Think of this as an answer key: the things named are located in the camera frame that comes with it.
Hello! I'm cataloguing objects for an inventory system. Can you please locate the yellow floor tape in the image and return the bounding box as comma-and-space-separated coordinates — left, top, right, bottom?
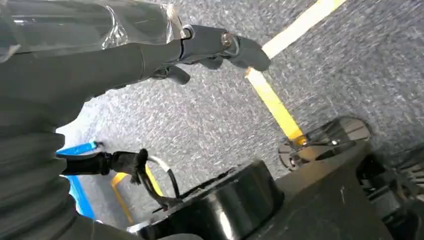
244, 0, 348, 146

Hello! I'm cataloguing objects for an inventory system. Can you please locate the black robot left leg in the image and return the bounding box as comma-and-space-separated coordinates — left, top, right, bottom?
127, 140, 397, 240

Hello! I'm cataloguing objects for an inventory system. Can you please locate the black robot leg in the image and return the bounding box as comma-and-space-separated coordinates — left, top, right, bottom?
127, 140, 397, 240
356, 142, 424, 240

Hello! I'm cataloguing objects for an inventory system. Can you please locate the black robot left foot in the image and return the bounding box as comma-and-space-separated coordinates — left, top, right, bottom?
277, 115, 373, 172

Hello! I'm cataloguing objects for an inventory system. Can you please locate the blue metal rack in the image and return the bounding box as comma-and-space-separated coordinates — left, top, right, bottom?
55, 141, 100, 221

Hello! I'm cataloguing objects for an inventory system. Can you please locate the black robot right leg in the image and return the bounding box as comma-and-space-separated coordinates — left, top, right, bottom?
356, 142, 424, 240

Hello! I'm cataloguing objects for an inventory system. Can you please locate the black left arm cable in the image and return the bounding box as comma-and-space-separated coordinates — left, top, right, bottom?
58, 148, 184, 210

